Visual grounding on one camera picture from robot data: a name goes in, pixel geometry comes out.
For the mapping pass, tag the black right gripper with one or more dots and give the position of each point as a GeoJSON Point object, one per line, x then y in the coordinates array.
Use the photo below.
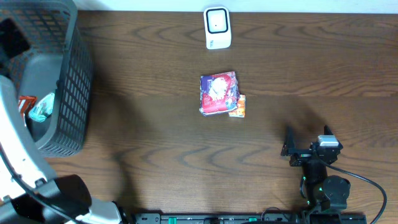
{"type": "Point", "coordinates": [306, 155]}

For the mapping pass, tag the orange tissue pack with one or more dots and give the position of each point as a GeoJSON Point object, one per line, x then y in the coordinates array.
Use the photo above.
{"type": "Point", "coordinates": [240, 111]}

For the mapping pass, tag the red purple snack bag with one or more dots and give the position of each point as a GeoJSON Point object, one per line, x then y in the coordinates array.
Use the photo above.
{"type": "Point", "coordinates": [219, 93]}

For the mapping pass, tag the teal snack packet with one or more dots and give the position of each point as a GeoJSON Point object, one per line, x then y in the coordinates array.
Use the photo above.
{"type": "Point", "coordinates": [43, 109]}

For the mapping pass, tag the orange red snack wrapper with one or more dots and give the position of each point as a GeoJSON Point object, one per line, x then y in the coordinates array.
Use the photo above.
{"type": "Point", "coordinates": [26, 103]}

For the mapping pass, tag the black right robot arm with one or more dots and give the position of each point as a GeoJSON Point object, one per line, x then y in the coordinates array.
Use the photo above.
{"type": "Point", "coordinates": [325, 193]}

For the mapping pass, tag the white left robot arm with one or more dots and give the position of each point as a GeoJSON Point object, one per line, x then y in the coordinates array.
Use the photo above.
{"type": "Point", "coordinates": [31, 191]}

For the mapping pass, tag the grey plastic mesh basket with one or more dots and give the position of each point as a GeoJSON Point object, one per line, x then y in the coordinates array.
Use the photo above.
{"type": "Point", "coordinates": [59, 62]}

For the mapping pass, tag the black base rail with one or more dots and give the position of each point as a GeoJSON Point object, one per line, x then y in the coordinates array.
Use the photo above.
{"type": "Point", "coordinates": [270, 215]}

